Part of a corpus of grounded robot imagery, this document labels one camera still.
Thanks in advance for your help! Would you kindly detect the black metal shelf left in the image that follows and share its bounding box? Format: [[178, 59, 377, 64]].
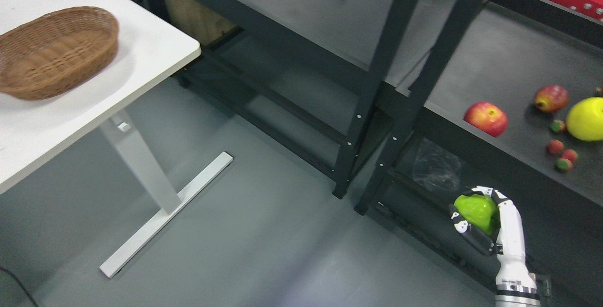
[[133, 0, 419, 198]]

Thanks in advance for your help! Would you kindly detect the yellow apple left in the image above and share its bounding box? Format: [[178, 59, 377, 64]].
[[565, 97, 603, 141]]

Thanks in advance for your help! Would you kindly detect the brown wicker basket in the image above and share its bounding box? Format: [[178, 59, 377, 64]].
[[0, 6, 119, 101]]

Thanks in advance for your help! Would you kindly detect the red apple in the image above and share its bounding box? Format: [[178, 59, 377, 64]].
[[463, 101, 508, 137]]

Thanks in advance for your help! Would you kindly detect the strawberry near pomegranate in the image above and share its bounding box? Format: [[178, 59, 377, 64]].
[[549, 120, 567, 134]]

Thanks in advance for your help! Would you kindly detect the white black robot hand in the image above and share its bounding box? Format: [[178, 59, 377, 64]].
[[449, 186, 537, 293]]

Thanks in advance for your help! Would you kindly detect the white standing desk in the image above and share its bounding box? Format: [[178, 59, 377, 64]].
[[1, 0, 233, 278]]

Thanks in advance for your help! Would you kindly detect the black metal shelf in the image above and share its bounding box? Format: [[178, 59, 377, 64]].
[[355, 0, 602, 307], [133, 0, 419, 198]]

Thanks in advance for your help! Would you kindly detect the strawberry middle front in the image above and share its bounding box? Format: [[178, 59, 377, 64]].
[[555, 149, 579, 172]]

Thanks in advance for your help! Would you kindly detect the green apple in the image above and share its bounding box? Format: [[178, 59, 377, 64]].
[[454, 194, 499, 236]]

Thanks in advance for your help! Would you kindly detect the long black cable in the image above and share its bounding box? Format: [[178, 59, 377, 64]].
[[0, 266, 39, 307]]

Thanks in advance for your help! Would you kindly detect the strawberry left front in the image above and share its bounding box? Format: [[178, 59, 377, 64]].
[[546, 139, 564, 155]]

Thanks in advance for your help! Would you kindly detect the red pomegranate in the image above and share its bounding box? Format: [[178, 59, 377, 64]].
[[533, 84, 569, 113]]

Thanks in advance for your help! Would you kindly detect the black metal shelf right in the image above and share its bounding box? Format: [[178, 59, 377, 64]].
[[355, 0, 602, 307]]

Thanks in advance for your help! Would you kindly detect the white robot forearm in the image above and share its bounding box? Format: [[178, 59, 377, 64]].
[[495, 273, 541, 307]]

